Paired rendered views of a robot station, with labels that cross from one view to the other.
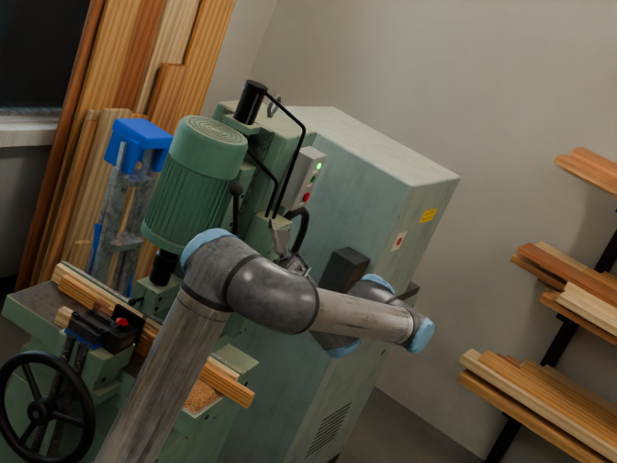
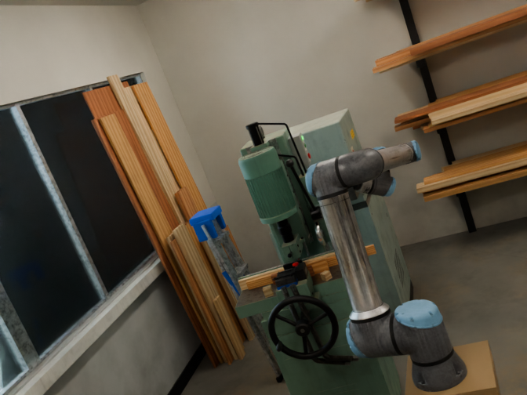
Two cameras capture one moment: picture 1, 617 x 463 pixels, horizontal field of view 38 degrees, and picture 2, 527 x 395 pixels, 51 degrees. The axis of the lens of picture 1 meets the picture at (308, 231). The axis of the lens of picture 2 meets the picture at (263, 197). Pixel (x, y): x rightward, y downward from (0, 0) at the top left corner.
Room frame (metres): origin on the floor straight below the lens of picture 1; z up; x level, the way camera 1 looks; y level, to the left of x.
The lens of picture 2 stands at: (-0.35, 0.47, 1.84)
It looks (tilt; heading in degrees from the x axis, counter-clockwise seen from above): 12 degrees down; 357
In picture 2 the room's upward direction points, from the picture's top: 21 degrees counter-clockwise
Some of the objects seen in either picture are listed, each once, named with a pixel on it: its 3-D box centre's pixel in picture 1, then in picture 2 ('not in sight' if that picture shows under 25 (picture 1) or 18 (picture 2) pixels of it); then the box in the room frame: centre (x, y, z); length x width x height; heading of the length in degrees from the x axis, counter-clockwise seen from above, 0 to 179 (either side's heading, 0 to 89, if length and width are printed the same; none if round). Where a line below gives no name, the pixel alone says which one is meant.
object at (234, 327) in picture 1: (234, 310); (327, 227); (2.19, 0.10, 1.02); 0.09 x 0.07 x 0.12; 74
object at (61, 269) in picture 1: (141, 325); (299, 268); (2.08, 0.30, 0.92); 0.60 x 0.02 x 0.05; 74
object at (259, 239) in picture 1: (264, 242); (312, 187); (2.22, 0.10, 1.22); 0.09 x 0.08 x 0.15; 164
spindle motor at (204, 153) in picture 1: (194, 186); (267, 185); (2.06, 0.30, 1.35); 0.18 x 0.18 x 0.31
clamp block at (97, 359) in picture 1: (92, 353); (296, 290); (1.88, 0.36, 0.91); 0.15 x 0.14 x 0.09; 74
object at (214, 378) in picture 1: (152, 339); (309, 267); (2.05, 0.26, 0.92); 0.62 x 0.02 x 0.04; 74
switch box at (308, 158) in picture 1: (300, 178); (299, 150); (2.33, 0.08, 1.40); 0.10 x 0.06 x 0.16; 164
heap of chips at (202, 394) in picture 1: (196, 390); not in sight; (1.91, 0.10, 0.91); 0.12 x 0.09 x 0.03; 164
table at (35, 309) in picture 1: (107, 357); (300, 290); (1.96, 0.34, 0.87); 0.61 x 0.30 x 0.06; 74
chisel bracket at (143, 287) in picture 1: (157, 295); (293, 248); (2.08, 0.30, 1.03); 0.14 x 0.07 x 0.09; 164
